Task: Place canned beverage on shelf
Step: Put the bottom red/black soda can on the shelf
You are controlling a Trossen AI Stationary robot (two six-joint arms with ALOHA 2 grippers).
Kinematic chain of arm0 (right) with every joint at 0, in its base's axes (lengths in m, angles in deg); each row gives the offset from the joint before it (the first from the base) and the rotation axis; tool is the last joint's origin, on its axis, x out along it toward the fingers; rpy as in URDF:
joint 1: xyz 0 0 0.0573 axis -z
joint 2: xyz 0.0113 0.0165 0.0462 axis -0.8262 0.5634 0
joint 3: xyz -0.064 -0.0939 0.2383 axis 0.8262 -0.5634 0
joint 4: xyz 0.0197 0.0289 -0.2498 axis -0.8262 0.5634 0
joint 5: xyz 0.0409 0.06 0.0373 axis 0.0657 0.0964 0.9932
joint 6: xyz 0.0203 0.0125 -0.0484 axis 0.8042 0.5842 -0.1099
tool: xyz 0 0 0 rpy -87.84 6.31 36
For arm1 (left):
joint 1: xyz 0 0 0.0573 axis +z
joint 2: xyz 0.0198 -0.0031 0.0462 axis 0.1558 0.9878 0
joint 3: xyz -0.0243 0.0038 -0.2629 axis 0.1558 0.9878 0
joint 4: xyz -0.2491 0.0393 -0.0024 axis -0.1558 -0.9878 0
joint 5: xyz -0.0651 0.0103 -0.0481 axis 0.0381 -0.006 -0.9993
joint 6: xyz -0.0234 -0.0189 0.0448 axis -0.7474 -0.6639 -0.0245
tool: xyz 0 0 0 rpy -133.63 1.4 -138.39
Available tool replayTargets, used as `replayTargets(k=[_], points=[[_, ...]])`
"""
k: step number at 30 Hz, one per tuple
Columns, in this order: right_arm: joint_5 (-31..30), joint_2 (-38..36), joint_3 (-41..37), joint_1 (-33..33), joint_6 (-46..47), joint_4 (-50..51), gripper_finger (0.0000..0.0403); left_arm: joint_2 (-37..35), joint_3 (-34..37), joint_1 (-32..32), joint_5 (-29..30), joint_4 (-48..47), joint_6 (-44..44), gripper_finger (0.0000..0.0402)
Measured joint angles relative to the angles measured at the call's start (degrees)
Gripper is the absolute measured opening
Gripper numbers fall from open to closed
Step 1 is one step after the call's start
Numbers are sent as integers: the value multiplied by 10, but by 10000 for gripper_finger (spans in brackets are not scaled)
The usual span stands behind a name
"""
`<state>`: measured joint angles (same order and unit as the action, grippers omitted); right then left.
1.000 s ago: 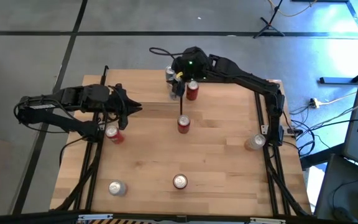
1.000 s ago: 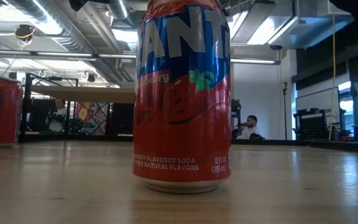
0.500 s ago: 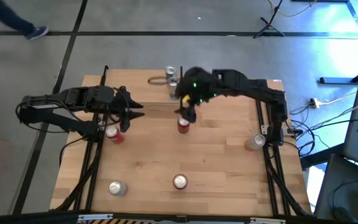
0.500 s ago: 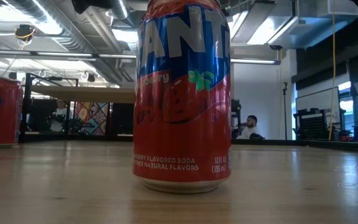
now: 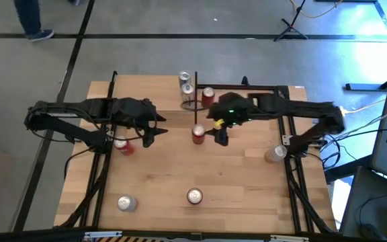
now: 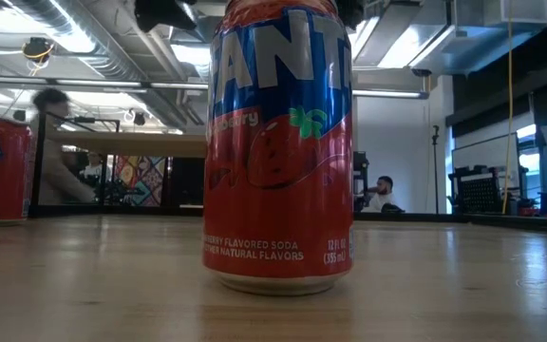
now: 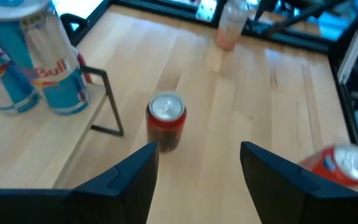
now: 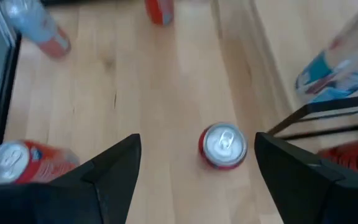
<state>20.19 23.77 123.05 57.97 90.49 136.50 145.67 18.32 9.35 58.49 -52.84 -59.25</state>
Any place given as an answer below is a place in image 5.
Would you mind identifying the silver metal bracket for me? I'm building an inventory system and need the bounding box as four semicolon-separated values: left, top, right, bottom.
83;230;124;240
269;234;310;242

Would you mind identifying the black tripod stand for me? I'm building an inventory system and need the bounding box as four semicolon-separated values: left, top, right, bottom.
273;0;309;42

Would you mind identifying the black crossbar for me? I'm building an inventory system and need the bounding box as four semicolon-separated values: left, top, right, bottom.
0;227;387;242

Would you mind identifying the person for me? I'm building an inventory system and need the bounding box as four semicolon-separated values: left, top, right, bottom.
13;0;82;43

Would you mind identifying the silver white beverage can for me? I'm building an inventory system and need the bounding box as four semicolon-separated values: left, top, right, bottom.
116;194;138;213

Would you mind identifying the cream power cable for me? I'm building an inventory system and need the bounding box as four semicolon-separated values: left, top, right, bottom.
343;98;387;114

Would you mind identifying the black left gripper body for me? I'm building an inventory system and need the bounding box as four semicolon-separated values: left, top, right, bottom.
112;97;157;132

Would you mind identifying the black cable bundle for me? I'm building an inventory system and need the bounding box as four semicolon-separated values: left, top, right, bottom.
314;129;359;171

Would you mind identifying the yellow black hazard tape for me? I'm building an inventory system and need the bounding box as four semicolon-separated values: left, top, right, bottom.
97;236;168;242

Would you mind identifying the black desk leg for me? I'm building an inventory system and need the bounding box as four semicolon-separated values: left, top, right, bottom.
324;153;378;184

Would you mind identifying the thin black base cable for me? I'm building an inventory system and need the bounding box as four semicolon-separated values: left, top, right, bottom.
64;147;92;181

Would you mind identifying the red Fanta strawberry can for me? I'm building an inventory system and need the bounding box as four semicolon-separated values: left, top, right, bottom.
191;123;207;146
201;86;216;109
113;136;136;157
186;187;204;206

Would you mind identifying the black table foot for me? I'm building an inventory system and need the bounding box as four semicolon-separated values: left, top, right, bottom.
344;66;387;92

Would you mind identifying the orange floor cable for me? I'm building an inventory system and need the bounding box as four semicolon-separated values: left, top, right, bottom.
289;0;344;19

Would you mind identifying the slim silver blue can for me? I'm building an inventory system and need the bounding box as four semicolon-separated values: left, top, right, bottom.
181;83;196;106
178;70;191;89

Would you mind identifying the black aluminium rig frame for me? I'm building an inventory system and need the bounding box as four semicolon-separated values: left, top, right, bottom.
54;75;338;235

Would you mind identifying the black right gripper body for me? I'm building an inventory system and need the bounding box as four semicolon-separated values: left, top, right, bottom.
218;91;260;130

